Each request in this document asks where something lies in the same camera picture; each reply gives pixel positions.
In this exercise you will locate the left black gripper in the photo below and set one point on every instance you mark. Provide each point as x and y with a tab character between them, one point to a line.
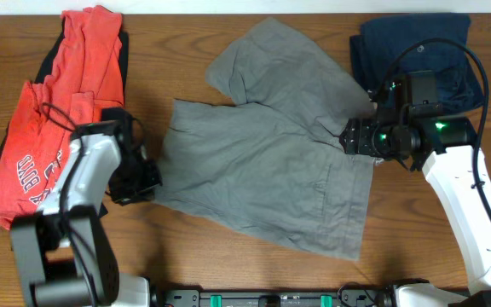
141	183

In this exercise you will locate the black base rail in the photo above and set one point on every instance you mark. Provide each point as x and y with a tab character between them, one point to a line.
353	297

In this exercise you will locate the grey shorts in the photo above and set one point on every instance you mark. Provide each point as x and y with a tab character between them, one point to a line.
270	165

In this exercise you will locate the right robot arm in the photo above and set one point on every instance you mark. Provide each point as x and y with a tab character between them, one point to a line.
410	124

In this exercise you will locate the black garment under pile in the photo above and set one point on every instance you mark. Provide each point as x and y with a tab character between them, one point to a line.
53	55

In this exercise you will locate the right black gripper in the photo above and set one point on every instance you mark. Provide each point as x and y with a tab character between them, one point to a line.
359	130

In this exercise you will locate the red printed t-shirt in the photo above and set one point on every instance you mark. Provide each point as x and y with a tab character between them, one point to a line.
41	128

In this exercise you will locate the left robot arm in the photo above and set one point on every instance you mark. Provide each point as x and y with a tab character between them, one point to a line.
61	251

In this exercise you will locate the folded navy blue garment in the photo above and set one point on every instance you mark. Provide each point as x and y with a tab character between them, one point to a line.
382	40

